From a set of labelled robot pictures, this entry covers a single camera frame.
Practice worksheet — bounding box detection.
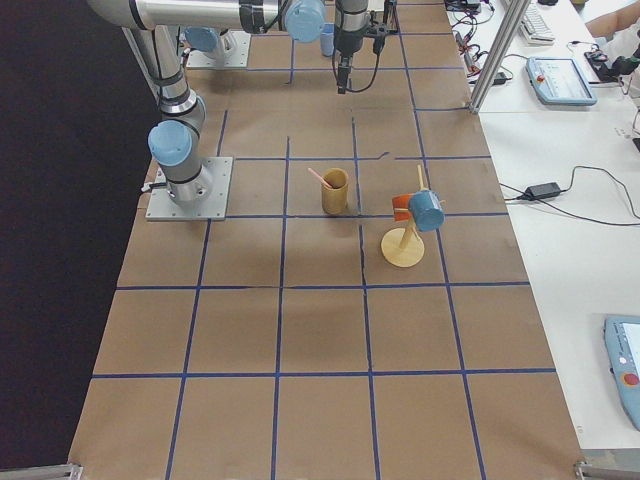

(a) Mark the orange mug on stand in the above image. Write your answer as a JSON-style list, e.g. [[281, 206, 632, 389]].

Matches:
[[392, 194, 412, 222]]

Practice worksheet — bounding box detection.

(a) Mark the bamboo chopstick holder cup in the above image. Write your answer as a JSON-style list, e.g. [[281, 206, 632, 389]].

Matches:
[[321, 168, 349, 215]]

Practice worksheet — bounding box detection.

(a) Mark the black power adapter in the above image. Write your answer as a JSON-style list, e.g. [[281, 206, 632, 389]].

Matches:
[[523, 182, 563, 201]]

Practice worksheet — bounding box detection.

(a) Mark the blue teach pendant near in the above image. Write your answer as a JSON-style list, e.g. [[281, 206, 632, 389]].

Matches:
[[604, 315, 640, 429]]

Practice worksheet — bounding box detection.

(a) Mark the blue teach pendant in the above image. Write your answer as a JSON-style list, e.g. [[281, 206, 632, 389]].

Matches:
[[526, 57, 597, 106], [604, 315, 640, 429]]

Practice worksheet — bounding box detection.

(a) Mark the aluminium frame post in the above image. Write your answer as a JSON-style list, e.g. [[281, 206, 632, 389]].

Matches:
[[468, 0, 529, 114]]

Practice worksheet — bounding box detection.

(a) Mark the blue mug on stand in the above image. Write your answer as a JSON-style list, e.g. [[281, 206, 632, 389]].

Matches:
[[408, 190, 445, 232]]

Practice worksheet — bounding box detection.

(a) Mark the white keyboard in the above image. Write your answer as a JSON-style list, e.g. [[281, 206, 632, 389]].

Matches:
[[520, 2, 556, 45]]

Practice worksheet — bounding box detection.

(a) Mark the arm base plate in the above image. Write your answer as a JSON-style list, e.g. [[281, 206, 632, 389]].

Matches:
[[146, 157, 234, 221], [184, 27, 251, 70]]

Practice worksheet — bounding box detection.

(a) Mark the wooden mug tree stand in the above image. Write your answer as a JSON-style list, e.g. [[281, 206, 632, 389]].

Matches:
[[381, 164, 430, 268]]

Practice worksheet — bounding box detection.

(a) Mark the black adapter cable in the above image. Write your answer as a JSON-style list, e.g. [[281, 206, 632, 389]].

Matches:
[[499, 165, 640, 227]]

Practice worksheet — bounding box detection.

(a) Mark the blue teach pendant far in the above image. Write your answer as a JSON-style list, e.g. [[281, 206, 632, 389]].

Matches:
[[526, 57, 597, 106]]

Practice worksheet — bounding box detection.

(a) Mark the light blue plastic cup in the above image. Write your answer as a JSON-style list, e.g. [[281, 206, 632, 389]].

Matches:
[[320, 23, 334, 57]]

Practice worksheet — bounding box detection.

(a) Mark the person at desk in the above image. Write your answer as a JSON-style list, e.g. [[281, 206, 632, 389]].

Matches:
[[586, 1, 639, 106]]

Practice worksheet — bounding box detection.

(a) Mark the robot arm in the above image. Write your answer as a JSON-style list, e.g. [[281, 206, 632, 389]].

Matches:
[[88, 1, 326, 205], [178, 1, 386, 94]]

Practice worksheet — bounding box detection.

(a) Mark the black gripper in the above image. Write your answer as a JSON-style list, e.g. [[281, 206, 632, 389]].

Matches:
[[333, 48, 355, 94]]

